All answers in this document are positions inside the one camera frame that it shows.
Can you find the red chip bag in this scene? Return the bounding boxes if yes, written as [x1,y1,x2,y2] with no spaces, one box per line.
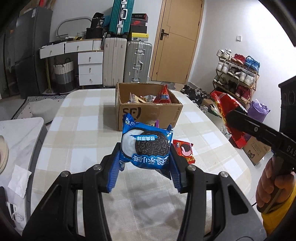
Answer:
[210,90,246,149]

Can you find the red Oreo pack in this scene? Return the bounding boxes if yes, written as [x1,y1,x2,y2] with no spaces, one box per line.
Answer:
[173,140,195,165]

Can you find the blue Oreo pack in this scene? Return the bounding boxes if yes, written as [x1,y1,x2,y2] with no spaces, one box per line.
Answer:
[119,113,173,171]

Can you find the person's right hand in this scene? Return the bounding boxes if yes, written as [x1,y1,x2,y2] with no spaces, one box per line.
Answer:
[255,155,295,208]

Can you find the cardboard cat box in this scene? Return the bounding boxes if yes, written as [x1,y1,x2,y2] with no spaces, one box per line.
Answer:
[243,137,271,165]

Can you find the purple bag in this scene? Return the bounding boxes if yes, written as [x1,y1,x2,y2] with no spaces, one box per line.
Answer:
[247,99,270,123]

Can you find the wooden shoe rack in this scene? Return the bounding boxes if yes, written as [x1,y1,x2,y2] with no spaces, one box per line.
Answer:
[212,49,260,108]

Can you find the checkered tablecloth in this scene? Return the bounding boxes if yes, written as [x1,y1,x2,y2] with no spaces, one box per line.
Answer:
[31,89,254,240]

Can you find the cardboard SF box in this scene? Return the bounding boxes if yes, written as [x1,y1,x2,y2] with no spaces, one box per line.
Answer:
[115,83,183,131]

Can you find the woven laundry basket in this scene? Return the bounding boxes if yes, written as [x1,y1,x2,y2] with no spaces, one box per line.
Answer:
[53,58,76,93]

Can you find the wooden door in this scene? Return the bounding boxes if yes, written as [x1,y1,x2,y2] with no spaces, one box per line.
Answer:
[149,0,204,84]

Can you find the beige suitcase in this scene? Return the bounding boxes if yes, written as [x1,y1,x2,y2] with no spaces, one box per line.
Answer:
[102,38,127,87]

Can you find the silver suitcase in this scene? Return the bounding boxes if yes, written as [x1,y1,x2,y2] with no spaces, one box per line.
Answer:
[123,41,152,83]

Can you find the white drawer desk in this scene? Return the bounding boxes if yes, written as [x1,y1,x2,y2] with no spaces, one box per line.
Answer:
[40,39,103,87]

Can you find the stacked shoe boxes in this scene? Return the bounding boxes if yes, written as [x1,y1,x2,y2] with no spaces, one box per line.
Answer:
[128,13,149,42]

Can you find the black bag on desk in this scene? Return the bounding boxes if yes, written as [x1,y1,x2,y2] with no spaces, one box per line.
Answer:
[86,13,105,39]

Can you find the black refrigerator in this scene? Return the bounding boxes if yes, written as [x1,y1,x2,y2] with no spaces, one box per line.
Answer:
[14,6,53,98]

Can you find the teal suitcase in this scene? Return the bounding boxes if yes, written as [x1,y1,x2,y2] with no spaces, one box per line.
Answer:
[108,0,134,36]

